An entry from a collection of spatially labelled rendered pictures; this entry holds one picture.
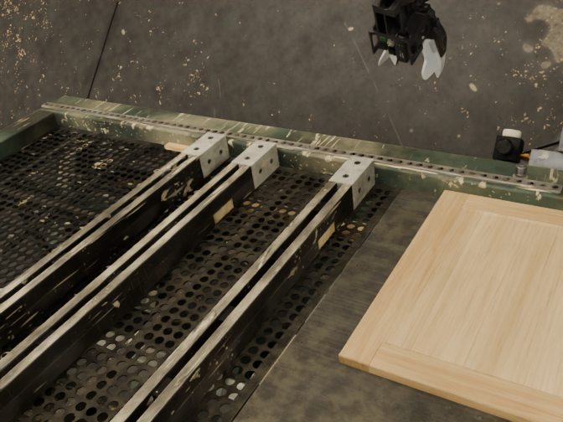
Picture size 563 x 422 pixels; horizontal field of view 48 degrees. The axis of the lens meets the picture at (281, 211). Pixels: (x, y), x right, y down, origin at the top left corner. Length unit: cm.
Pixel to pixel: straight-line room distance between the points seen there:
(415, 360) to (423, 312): 12
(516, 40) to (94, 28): 211
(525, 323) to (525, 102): 136
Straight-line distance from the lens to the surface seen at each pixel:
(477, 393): 107
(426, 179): 153
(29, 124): 220
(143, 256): 134
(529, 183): 150
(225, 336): 112
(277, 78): 280
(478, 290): 125
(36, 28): 389
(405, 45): 100
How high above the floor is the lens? 236
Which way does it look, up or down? 61 degrees down
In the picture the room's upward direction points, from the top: 85 degrees counter-clockwise
